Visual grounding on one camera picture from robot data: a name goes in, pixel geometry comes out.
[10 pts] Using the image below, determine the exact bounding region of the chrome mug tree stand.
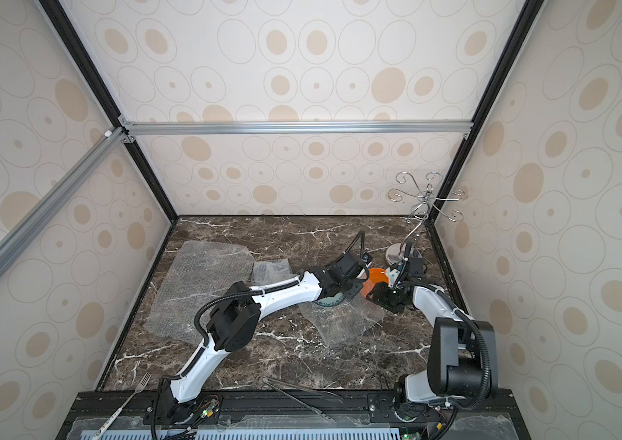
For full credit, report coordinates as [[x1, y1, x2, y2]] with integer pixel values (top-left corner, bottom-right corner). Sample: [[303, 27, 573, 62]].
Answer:
[[385, 172, 468, 265]]

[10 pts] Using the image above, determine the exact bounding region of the teal patterned dinner plate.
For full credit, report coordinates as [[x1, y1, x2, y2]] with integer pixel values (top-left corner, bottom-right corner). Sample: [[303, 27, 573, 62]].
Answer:
[[314, 293, 345, 307]]

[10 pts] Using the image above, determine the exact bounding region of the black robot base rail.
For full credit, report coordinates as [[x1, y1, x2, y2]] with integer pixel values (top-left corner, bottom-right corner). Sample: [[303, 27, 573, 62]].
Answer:
[[57, 390, 529, 439]]

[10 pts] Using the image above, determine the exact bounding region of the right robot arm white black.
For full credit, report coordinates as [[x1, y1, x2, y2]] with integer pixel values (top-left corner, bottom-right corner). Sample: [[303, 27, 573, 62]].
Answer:
[[367, 257, 498, 411]]

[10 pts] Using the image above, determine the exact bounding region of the silver fork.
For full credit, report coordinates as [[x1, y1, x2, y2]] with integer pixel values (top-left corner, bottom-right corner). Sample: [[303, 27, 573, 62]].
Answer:
[[92, 373, 152, 440]]

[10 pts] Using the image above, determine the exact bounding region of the diagonal aluminium rail left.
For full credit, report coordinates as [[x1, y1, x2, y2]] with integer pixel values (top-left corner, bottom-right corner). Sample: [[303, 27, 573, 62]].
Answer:
[[0, 126, 125, 278]]

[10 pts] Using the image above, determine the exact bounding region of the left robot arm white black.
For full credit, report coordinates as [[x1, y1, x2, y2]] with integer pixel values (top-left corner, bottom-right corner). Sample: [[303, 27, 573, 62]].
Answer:
[[153, 250, 372, 425]]

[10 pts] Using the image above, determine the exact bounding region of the horizontal aluminium rail back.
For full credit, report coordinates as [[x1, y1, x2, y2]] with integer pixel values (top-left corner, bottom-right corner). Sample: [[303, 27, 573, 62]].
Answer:
[[125, 120, 473, 136]]

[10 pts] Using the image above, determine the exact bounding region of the orange dinner plate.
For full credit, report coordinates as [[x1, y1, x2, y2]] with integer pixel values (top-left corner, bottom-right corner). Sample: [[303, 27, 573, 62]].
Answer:
[[360, 268, 389, 298]]

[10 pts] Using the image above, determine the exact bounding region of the bubble wrap around orange plate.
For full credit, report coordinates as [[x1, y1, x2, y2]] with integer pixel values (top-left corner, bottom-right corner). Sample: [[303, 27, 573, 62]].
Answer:
[[144, 241, 254, 346]]

